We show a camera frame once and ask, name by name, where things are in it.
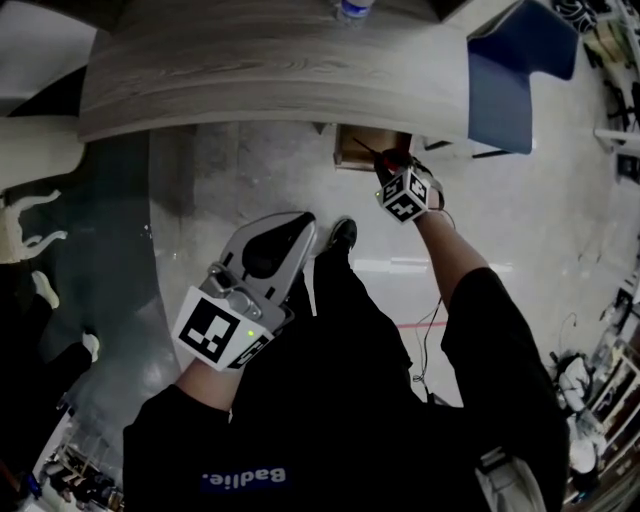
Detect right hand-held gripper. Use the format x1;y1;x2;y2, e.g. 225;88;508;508
374;159;434;226

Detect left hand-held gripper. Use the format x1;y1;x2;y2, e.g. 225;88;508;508
170;210;319;373

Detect red black screwdriver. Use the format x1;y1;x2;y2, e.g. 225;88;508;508
352;137;412;174

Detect wooden desk drawer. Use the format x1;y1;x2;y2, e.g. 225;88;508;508
333;124;417;174

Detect person's right forearm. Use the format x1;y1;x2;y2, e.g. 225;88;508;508
411;209;495;302

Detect person's left forearm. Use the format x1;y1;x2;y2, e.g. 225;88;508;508
173;356;242;412

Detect grey shoulder bag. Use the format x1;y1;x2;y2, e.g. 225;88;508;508
473;446;547;512

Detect person's right hand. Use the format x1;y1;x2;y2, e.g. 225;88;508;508
426;171;447;214

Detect person's black shoe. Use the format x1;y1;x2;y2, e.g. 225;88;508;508
326;217;359;252

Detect person's black trousers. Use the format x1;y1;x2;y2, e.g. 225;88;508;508
284;243;417;401

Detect blue chair with black legs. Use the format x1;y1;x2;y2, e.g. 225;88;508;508
466;0;582;160

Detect grey wooden desk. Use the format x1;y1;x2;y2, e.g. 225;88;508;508
77;0;472;144

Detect clear plastic water bottle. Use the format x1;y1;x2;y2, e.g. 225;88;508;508
335;0;375;27

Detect person's black shirt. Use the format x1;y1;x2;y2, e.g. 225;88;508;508
122;267;572;512

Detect long white desk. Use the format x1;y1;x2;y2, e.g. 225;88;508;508
582;0;640;152

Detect cream ornate stool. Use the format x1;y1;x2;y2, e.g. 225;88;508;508
0;188;69;264

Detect white black backpack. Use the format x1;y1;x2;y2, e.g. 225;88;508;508
553;351;602;417

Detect white ribbed cylinder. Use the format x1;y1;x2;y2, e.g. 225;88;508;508
0;113;87;192

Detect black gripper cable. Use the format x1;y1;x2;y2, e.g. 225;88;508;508
411;208;458;402

